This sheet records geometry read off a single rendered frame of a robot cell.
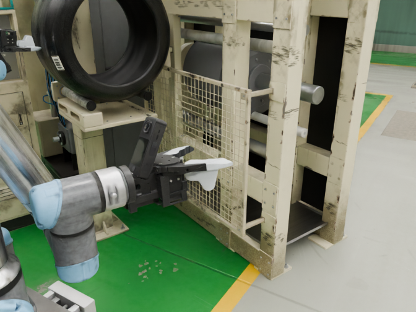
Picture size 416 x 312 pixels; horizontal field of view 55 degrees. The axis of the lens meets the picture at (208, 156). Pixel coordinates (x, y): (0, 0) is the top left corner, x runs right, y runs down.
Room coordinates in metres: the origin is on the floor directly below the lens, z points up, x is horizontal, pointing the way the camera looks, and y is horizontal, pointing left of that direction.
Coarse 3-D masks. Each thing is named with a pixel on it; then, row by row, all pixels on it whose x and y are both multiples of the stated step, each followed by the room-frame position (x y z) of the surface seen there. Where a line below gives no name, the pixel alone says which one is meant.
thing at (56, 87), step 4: (52, 84) 1.93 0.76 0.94; (56, 84) 1.94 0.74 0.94; (60, 84) 1.95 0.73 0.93; (52, 88) 1.93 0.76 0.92; (56, 88) 1.94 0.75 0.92; (60, 88) 1.94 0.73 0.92; (52, 92) 1.94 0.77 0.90; (56, 92) 1.94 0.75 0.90; (60, 92) 1.94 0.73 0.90; (56, 96) 1.93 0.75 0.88; (60, 96) 1.95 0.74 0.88; (64, 96) 1.95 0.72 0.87; (56, 100) 1.93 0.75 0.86
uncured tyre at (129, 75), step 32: (64, 0) 1.64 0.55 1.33; (128, 0) 2.08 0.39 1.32; (160, 0) 1.91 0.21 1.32; (32, 32) 1.75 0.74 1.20; (64, 32) 1.62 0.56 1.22; (160, 32) 1.87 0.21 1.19; (64, 64) 1.61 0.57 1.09; (128, 64) 2.07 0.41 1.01; (160, 64) 1.87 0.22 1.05; (96, 96) 1.70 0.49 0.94; (128, 96) 1.79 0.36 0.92
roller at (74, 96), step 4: (64, 88) 1.93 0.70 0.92; (64, 92) 1.90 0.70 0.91; (68, 92) 1.87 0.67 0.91; (72, 92) 1.84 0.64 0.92; (68, 96) 1.86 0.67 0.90; (72, 96) 1.82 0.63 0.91; (76, 96) 1.79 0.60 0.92; (80, 96) 1.77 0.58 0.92; (72, 100) 1.83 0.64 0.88; (76, 100) 1.77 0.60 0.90; (80, 100) 1.73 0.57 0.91; (84, 100) 1.71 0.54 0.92; (88, 100) 1.70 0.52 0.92; (80, 104) 1.73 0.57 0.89; (84, 104) 1.69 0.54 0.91; (88, 104) 1.68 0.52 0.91; (92, 104) 1.69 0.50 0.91; (88, 108) 1.68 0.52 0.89; (92, 108) 1.69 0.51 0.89
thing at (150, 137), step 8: (152, 120) 0.70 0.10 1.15; (160, 120) 0.70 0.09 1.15; (144, 128) 0.70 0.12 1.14; (152, 128) 0.68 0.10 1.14; (160, 128) 0.69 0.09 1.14; (144, 136) 0.69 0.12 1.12; (152, 136) 0.68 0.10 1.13; (160, 136) 0.69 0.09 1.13; (144, 144) 0.68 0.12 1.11; (152, 144) 0.67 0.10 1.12; (136, 152) 0.69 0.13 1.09; (144, 152) 0.67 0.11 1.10; (152, 152) 0.67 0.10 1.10; (136, 160) 0.67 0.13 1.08; (144, 160) 0.66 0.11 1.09; (152, 160) 0.67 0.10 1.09; (136, 168) 0.66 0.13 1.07; (144, 168) 0.66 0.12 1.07; (136, 176) 0.65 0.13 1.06; (144, 176) 0.65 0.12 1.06
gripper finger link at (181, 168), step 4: (176, 164) 0.68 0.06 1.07; (180, 164) 0.67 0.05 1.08; (188, 164) 0.67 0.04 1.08; (192, 164) 0.67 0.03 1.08; (196, 164) 0.67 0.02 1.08; (200, 164) 0.67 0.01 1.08; (204, 164) 0.67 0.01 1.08; (168, 168) 0.66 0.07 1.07; (172, 168) 0.66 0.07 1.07; (176, 168) 0.66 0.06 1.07; (180, 168) 0.66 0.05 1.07; (184, 168) 0.66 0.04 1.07; (188, 168) 0.66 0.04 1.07; (192, 168) 0.66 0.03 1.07; (196, 168) 0.66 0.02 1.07; (200, 168) 0.67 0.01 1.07; (204, 168) 0.67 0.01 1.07; (176, 172) 0.66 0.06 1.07; (180, 172) 0.66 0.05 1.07; (184, 172) 0.66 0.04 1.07; (188, 172) 0.66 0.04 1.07
